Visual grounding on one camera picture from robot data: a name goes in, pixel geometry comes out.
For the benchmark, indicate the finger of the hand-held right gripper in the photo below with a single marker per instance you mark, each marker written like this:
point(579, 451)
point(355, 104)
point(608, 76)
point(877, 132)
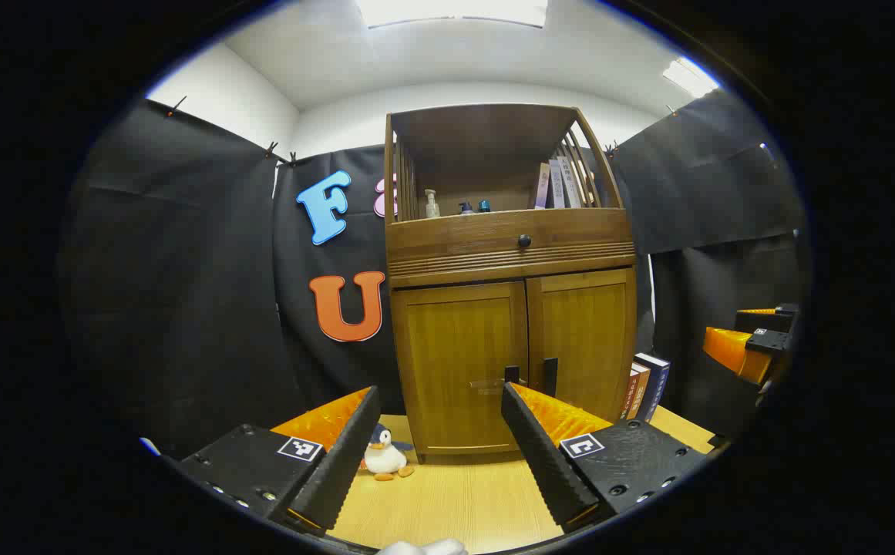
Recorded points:
point(763, 317)
point(732, 351)

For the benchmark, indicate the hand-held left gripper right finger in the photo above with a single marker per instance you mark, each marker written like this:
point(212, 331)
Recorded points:
point(543, 459)

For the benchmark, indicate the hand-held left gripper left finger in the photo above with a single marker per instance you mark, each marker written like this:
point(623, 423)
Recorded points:
point(343, 462)

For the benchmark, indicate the wooden cabinet door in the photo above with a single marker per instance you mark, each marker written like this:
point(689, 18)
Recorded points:
point(582, 331)
point(455, 354)

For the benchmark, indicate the wooden double-door shoe cabinet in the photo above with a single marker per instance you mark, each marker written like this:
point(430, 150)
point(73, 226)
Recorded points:
point(462, 254)

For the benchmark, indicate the wooden cabinet drawer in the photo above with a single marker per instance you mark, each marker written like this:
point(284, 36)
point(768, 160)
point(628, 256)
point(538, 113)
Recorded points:
point(493, 247)

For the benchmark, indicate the plush penguin toy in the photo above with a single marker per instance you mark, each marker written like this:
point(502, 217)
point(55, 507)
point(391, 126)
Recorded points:
point(383, 459)

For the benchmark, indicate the navy book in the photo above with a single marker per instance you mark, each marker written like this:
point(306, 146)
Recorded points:
point(655, 385)

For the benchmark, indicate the red-brown book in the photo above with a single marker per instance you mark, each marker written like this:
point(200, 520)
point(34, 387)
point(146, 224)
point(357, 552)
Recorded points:
point(634, 393)

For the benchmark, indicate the white book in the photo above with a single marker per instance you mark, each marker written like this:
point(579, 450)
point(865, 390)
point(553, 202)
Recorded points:
point(570, 183)

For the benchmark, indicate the grey book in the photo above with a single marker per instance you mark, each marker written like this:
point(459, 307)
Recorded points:
point(557, 185)

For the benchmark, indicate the black backdrop cloth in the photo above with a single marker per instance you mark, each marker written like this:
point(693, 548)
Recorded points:
point(185, 270)

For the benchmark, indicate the small ceiling light panel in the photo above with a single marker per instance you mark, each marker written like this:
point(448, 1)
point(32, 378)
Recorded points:
point(690, 77)

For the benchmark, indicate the clear pump bottle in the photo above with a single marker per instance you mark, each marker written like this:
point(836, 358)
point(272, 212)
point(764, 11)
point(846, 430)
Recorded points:
point(432, 206)

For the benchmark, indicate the large ceiling light panel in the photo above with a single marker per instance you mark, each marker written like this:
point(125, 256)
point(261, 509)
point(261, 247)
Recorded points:
point(451, 11)

